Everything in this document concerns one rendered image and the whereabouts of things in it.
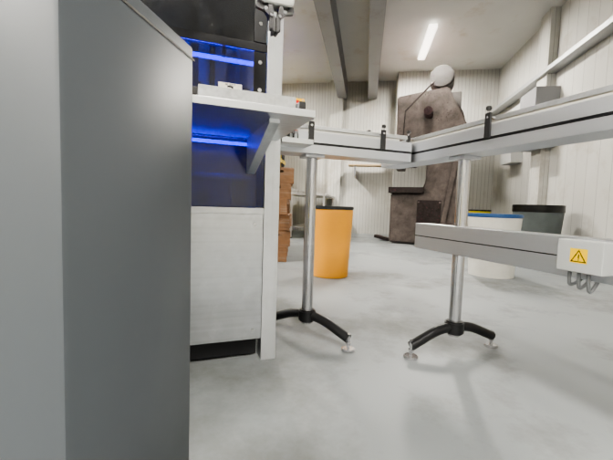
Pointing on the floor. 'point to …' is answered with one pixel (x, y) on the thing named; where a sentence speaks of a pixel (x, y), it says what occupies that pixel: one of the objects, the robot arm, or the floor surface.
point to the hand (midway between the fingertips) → (274, 26)
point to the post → (265, 345)
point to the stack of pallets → (285, 212)
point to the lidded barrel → (493, 228)
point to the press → (441, 189)
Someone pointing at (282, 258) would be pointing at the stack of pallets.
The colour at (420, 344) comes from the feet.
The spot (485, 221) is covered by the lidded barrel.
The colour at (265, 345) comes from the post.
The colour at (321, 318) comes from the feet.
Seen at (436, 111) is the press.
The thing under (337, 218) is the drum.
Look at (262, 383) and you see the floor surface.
